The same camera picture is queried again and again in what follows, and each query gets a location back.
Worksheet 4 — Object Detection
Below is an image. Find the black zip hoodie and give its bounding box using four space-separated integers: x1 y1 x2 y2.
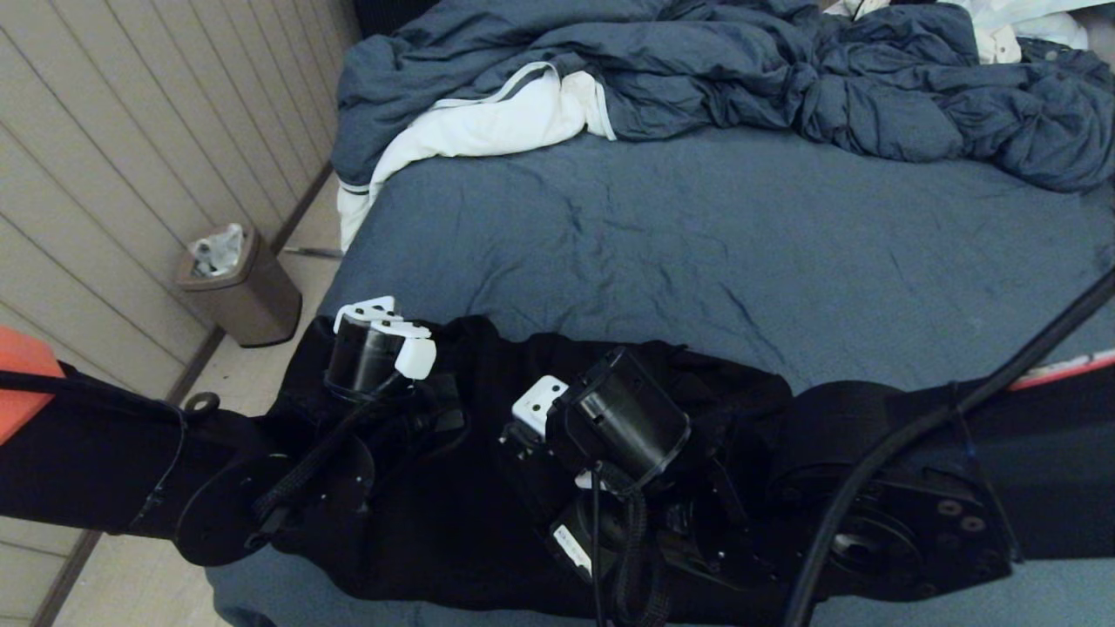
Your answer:
270 313 795 627

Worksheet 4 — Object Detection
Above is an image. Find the beige trash bin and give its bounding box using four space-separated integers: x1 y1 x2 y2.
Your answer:
174 222 304 347

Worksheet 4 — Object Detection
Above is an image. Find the clear plastic bin bag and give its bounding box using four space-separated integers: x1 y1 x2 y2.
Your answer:
190 222 247 278

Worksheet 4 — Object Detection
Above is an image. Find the white garment with grey stripe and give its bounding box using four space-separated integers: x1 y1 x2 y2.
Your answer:
338 61 618 252

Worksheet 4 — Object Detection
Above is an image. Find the blue bed sheet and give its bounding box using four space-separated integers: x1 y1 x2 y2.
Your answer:
199 126 1115 627

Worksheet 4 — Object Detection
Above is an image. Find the black headboard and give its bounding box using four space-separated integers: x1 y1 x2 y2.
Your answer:
353 0 447 40

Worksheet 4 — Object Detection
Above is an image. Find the rumpled blue duvet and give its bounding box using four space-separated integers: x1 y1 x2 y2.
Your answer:
334 0 1115 192

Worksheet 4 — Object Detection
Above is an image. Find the cream rumpled garment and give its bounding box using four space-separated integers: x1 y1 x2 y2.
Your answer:
826 0 1024 62

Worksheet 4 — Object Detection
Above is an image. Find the white pillow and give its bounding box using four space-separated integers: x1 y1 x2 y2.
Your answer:
958 0 1094 49

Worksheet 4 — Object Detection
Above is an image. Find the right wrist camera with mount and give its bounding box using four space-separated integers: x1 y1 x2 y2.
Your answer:
501 374 571 454

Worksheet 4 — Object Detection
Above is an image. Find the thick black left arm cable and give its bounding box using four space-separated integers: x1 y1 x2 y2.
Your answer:
0 366 410 549

